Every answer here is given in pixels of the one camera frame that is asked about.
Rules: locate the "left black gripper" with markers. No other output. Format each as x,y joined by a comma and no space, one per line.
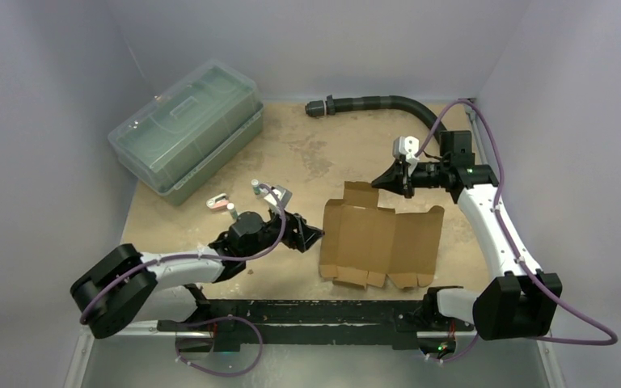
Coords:
303,235

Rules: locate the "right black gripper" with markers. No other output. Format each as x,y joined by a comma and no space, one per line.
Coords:
407,176

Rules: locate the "brown cardboard box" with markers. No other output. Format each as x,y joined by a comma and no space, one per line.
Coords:
365,244

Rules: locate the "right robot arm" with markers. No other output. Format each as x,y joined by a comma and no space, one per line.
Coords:
515,303

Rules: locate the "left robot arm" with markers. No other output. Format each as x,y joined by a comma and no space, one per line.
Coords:
116,291

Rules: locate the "clear plastic storage box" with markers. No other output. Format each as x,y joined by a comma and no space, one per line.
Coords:
186,134

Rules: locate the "small green white vial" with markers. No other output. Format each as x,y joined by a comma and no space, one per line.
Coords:
232,210

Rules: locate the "pink white small tool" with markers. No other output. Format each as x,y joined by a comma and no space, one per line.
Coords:
218,203

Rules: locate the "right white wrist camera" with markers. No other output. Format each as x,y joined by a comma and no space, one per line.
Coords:
406,148

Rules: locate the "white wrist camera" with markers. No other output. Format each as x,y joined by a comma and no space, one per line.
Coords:
406,148
277,198

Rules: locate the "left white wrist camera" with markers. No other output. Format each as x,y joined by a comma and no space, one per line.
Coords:
277,198

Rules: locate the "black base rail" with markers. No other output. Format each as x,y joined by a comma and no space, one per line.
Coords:
228,324

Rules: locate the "aluminium frame profile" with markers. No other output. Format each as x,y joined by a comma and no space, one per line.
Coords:
142,356

